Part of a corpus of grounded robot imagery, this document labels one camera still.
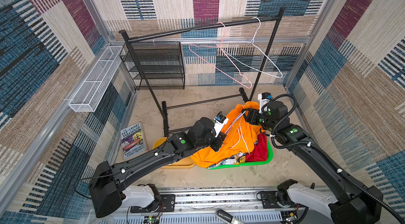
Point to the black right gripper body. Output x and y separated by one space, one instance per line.
250 117

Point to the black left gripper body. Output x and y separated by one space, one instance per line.
215 144

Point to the blue wire hanger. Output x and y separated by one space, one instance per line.
239 119

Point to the orange shorts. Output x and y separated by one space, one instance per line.
241 139

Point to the white blue patterned shorts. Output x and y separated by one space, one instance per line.
233 160

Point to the red shorts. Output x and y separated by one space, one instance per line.
260 152

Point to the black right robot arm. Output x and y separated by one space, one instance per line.
351 202

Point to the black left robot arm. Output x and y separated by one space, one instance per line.
109 182

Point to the green plastic basket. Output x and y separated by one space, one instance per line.
270 156

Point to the colourful book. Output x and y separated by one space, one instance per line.
132 141

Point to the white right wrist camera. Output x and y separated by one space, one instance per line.
263 100

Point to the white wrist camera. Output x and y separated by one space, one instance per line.
263 100
219 122

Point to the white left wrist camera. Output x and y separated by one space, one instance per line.
219 122

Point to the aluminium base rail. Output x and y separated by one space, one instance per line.
254 205

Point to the black wire shoe shelf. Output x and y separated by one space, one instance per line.
162 63

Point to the white wire mesh basket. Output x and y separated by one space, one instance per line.
91 91

